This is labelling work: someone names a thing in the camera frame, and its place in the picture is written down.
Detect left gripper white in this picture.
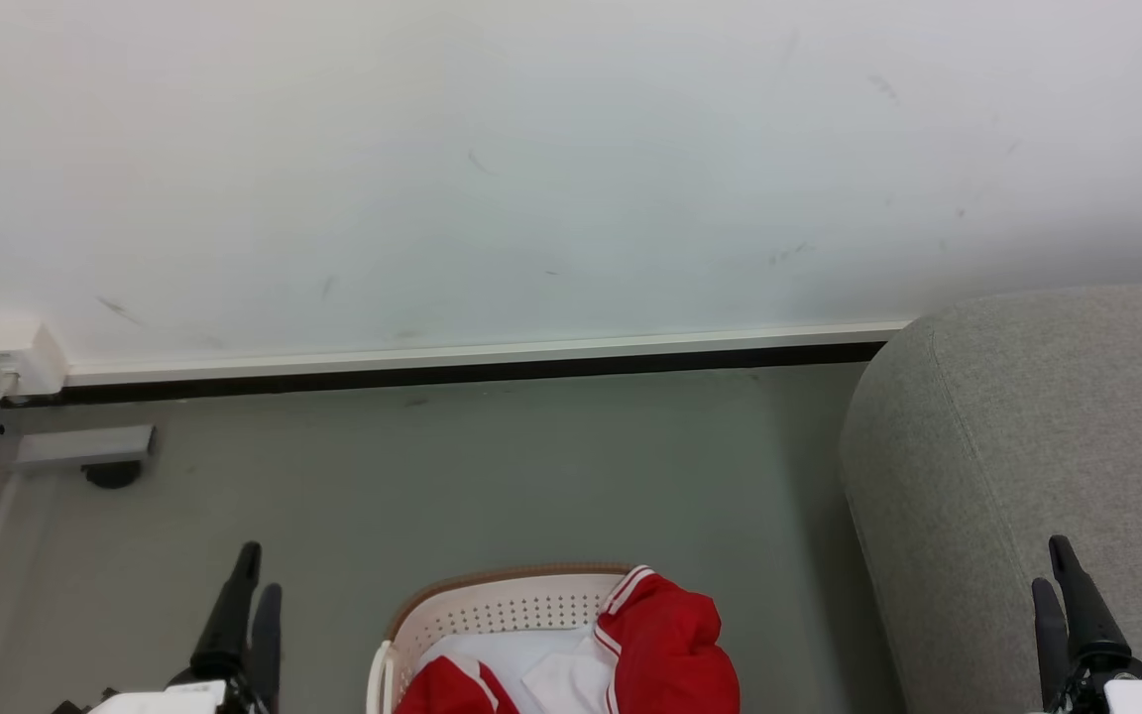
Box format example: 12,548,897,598
54,540,284,714

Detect red garment with white stripes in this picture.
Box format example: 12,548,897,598
395,565,742,714

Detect white perforated laundry basket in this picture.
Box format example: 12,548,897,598
366,562,636,714

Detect grey fabric sofa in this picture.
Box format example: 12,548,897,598
837,281,1142,714

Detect black round foot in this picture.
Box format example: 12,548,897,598
82,461,144,490

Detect white and black baseboard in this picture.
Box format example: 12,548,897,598
61,320,914,407

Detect grey metal foot bracket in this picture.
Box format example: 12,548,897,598
12,424,157,470

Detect white wall outlet box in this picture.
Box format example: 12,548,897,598
0,318,69,401

